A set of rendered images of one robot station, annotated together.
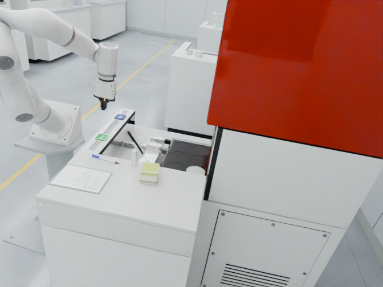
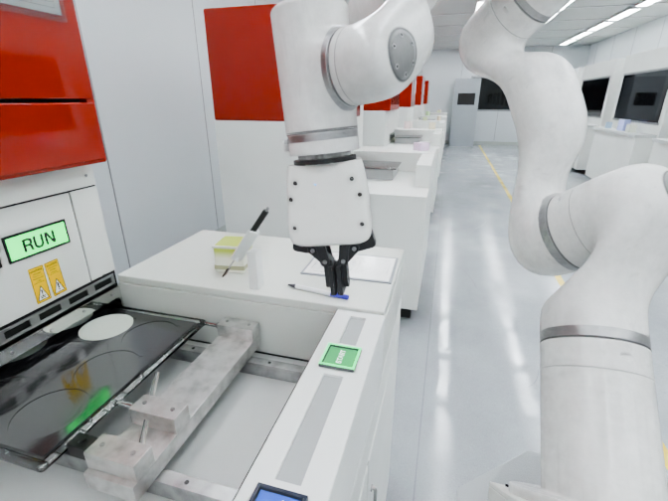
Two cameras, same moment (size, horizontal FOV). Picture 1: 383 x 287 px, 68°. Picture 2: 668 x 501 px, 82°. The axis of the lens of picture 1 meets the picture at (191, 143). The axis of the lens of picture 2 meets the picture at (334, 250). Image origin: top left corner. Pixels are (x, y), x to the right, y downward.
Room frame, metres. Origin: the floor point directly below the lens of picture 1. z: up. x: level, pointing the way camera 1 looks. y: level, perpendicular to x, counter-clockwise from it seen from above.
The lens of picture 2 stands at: (1.78, 0.56, 1.34)
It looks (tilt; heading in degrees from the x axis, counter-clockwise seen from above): 21 degrees down; 191
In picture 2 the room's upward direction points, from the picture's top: straight up
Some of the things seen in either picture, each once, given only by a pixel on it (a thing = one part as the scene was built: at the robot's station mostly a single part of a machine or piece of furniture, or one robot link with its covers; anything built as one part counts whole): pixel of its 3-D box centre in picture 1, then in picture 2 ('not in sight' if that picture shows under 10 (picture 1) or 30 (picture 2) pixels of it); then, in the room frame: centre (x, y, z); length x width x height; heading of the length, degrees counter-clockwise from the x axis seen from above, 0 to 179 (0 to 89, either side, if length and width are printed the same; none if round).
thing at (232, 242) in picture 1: (251, 216); not in sight; (1.46, -0.48, 0.41); 0.82 x 0.71 x 0.82; 176
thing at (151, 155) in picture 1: (150, 158); (193, 394); (1.30, 0.21, 0.87); 0.36 x 0.08 x 0.03; 176
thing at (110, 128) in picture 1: (111, 138); (316, 457); (1.40, 0.46, 0.89); 0.55 x 0.09 x 0.14; 176
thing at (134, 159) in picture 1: (138, 154); (247, 256); (1.07, 0.23, 1.03); 0.06 x 0.04 x 0.13; 86
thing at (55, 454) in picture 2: (166, 154); (141, 377); (1.31, 0.13, 0.90); 0.38 x 0.01 x 0.01; 176
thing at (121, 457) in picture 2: (157, 139); (119, 456); (1.46, 0.20, 0.89); 0.08 x 0.03 x 0.03; 86
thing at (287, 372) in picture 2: not in sight; (212, 357); (1.17, 0.17, 0.84); 0.50 x 0.02 x 0.03; 86
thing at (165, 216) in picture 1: (129, 197); (273, 285); (0.93, 0.23, 0.89); 0.62 x 0.35 x 0.14; 86
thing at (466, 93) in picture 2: not in sight; (464, 112); (-11.28, 1.98, 0.95); 0.70 x 0.70 x 1.90; 86
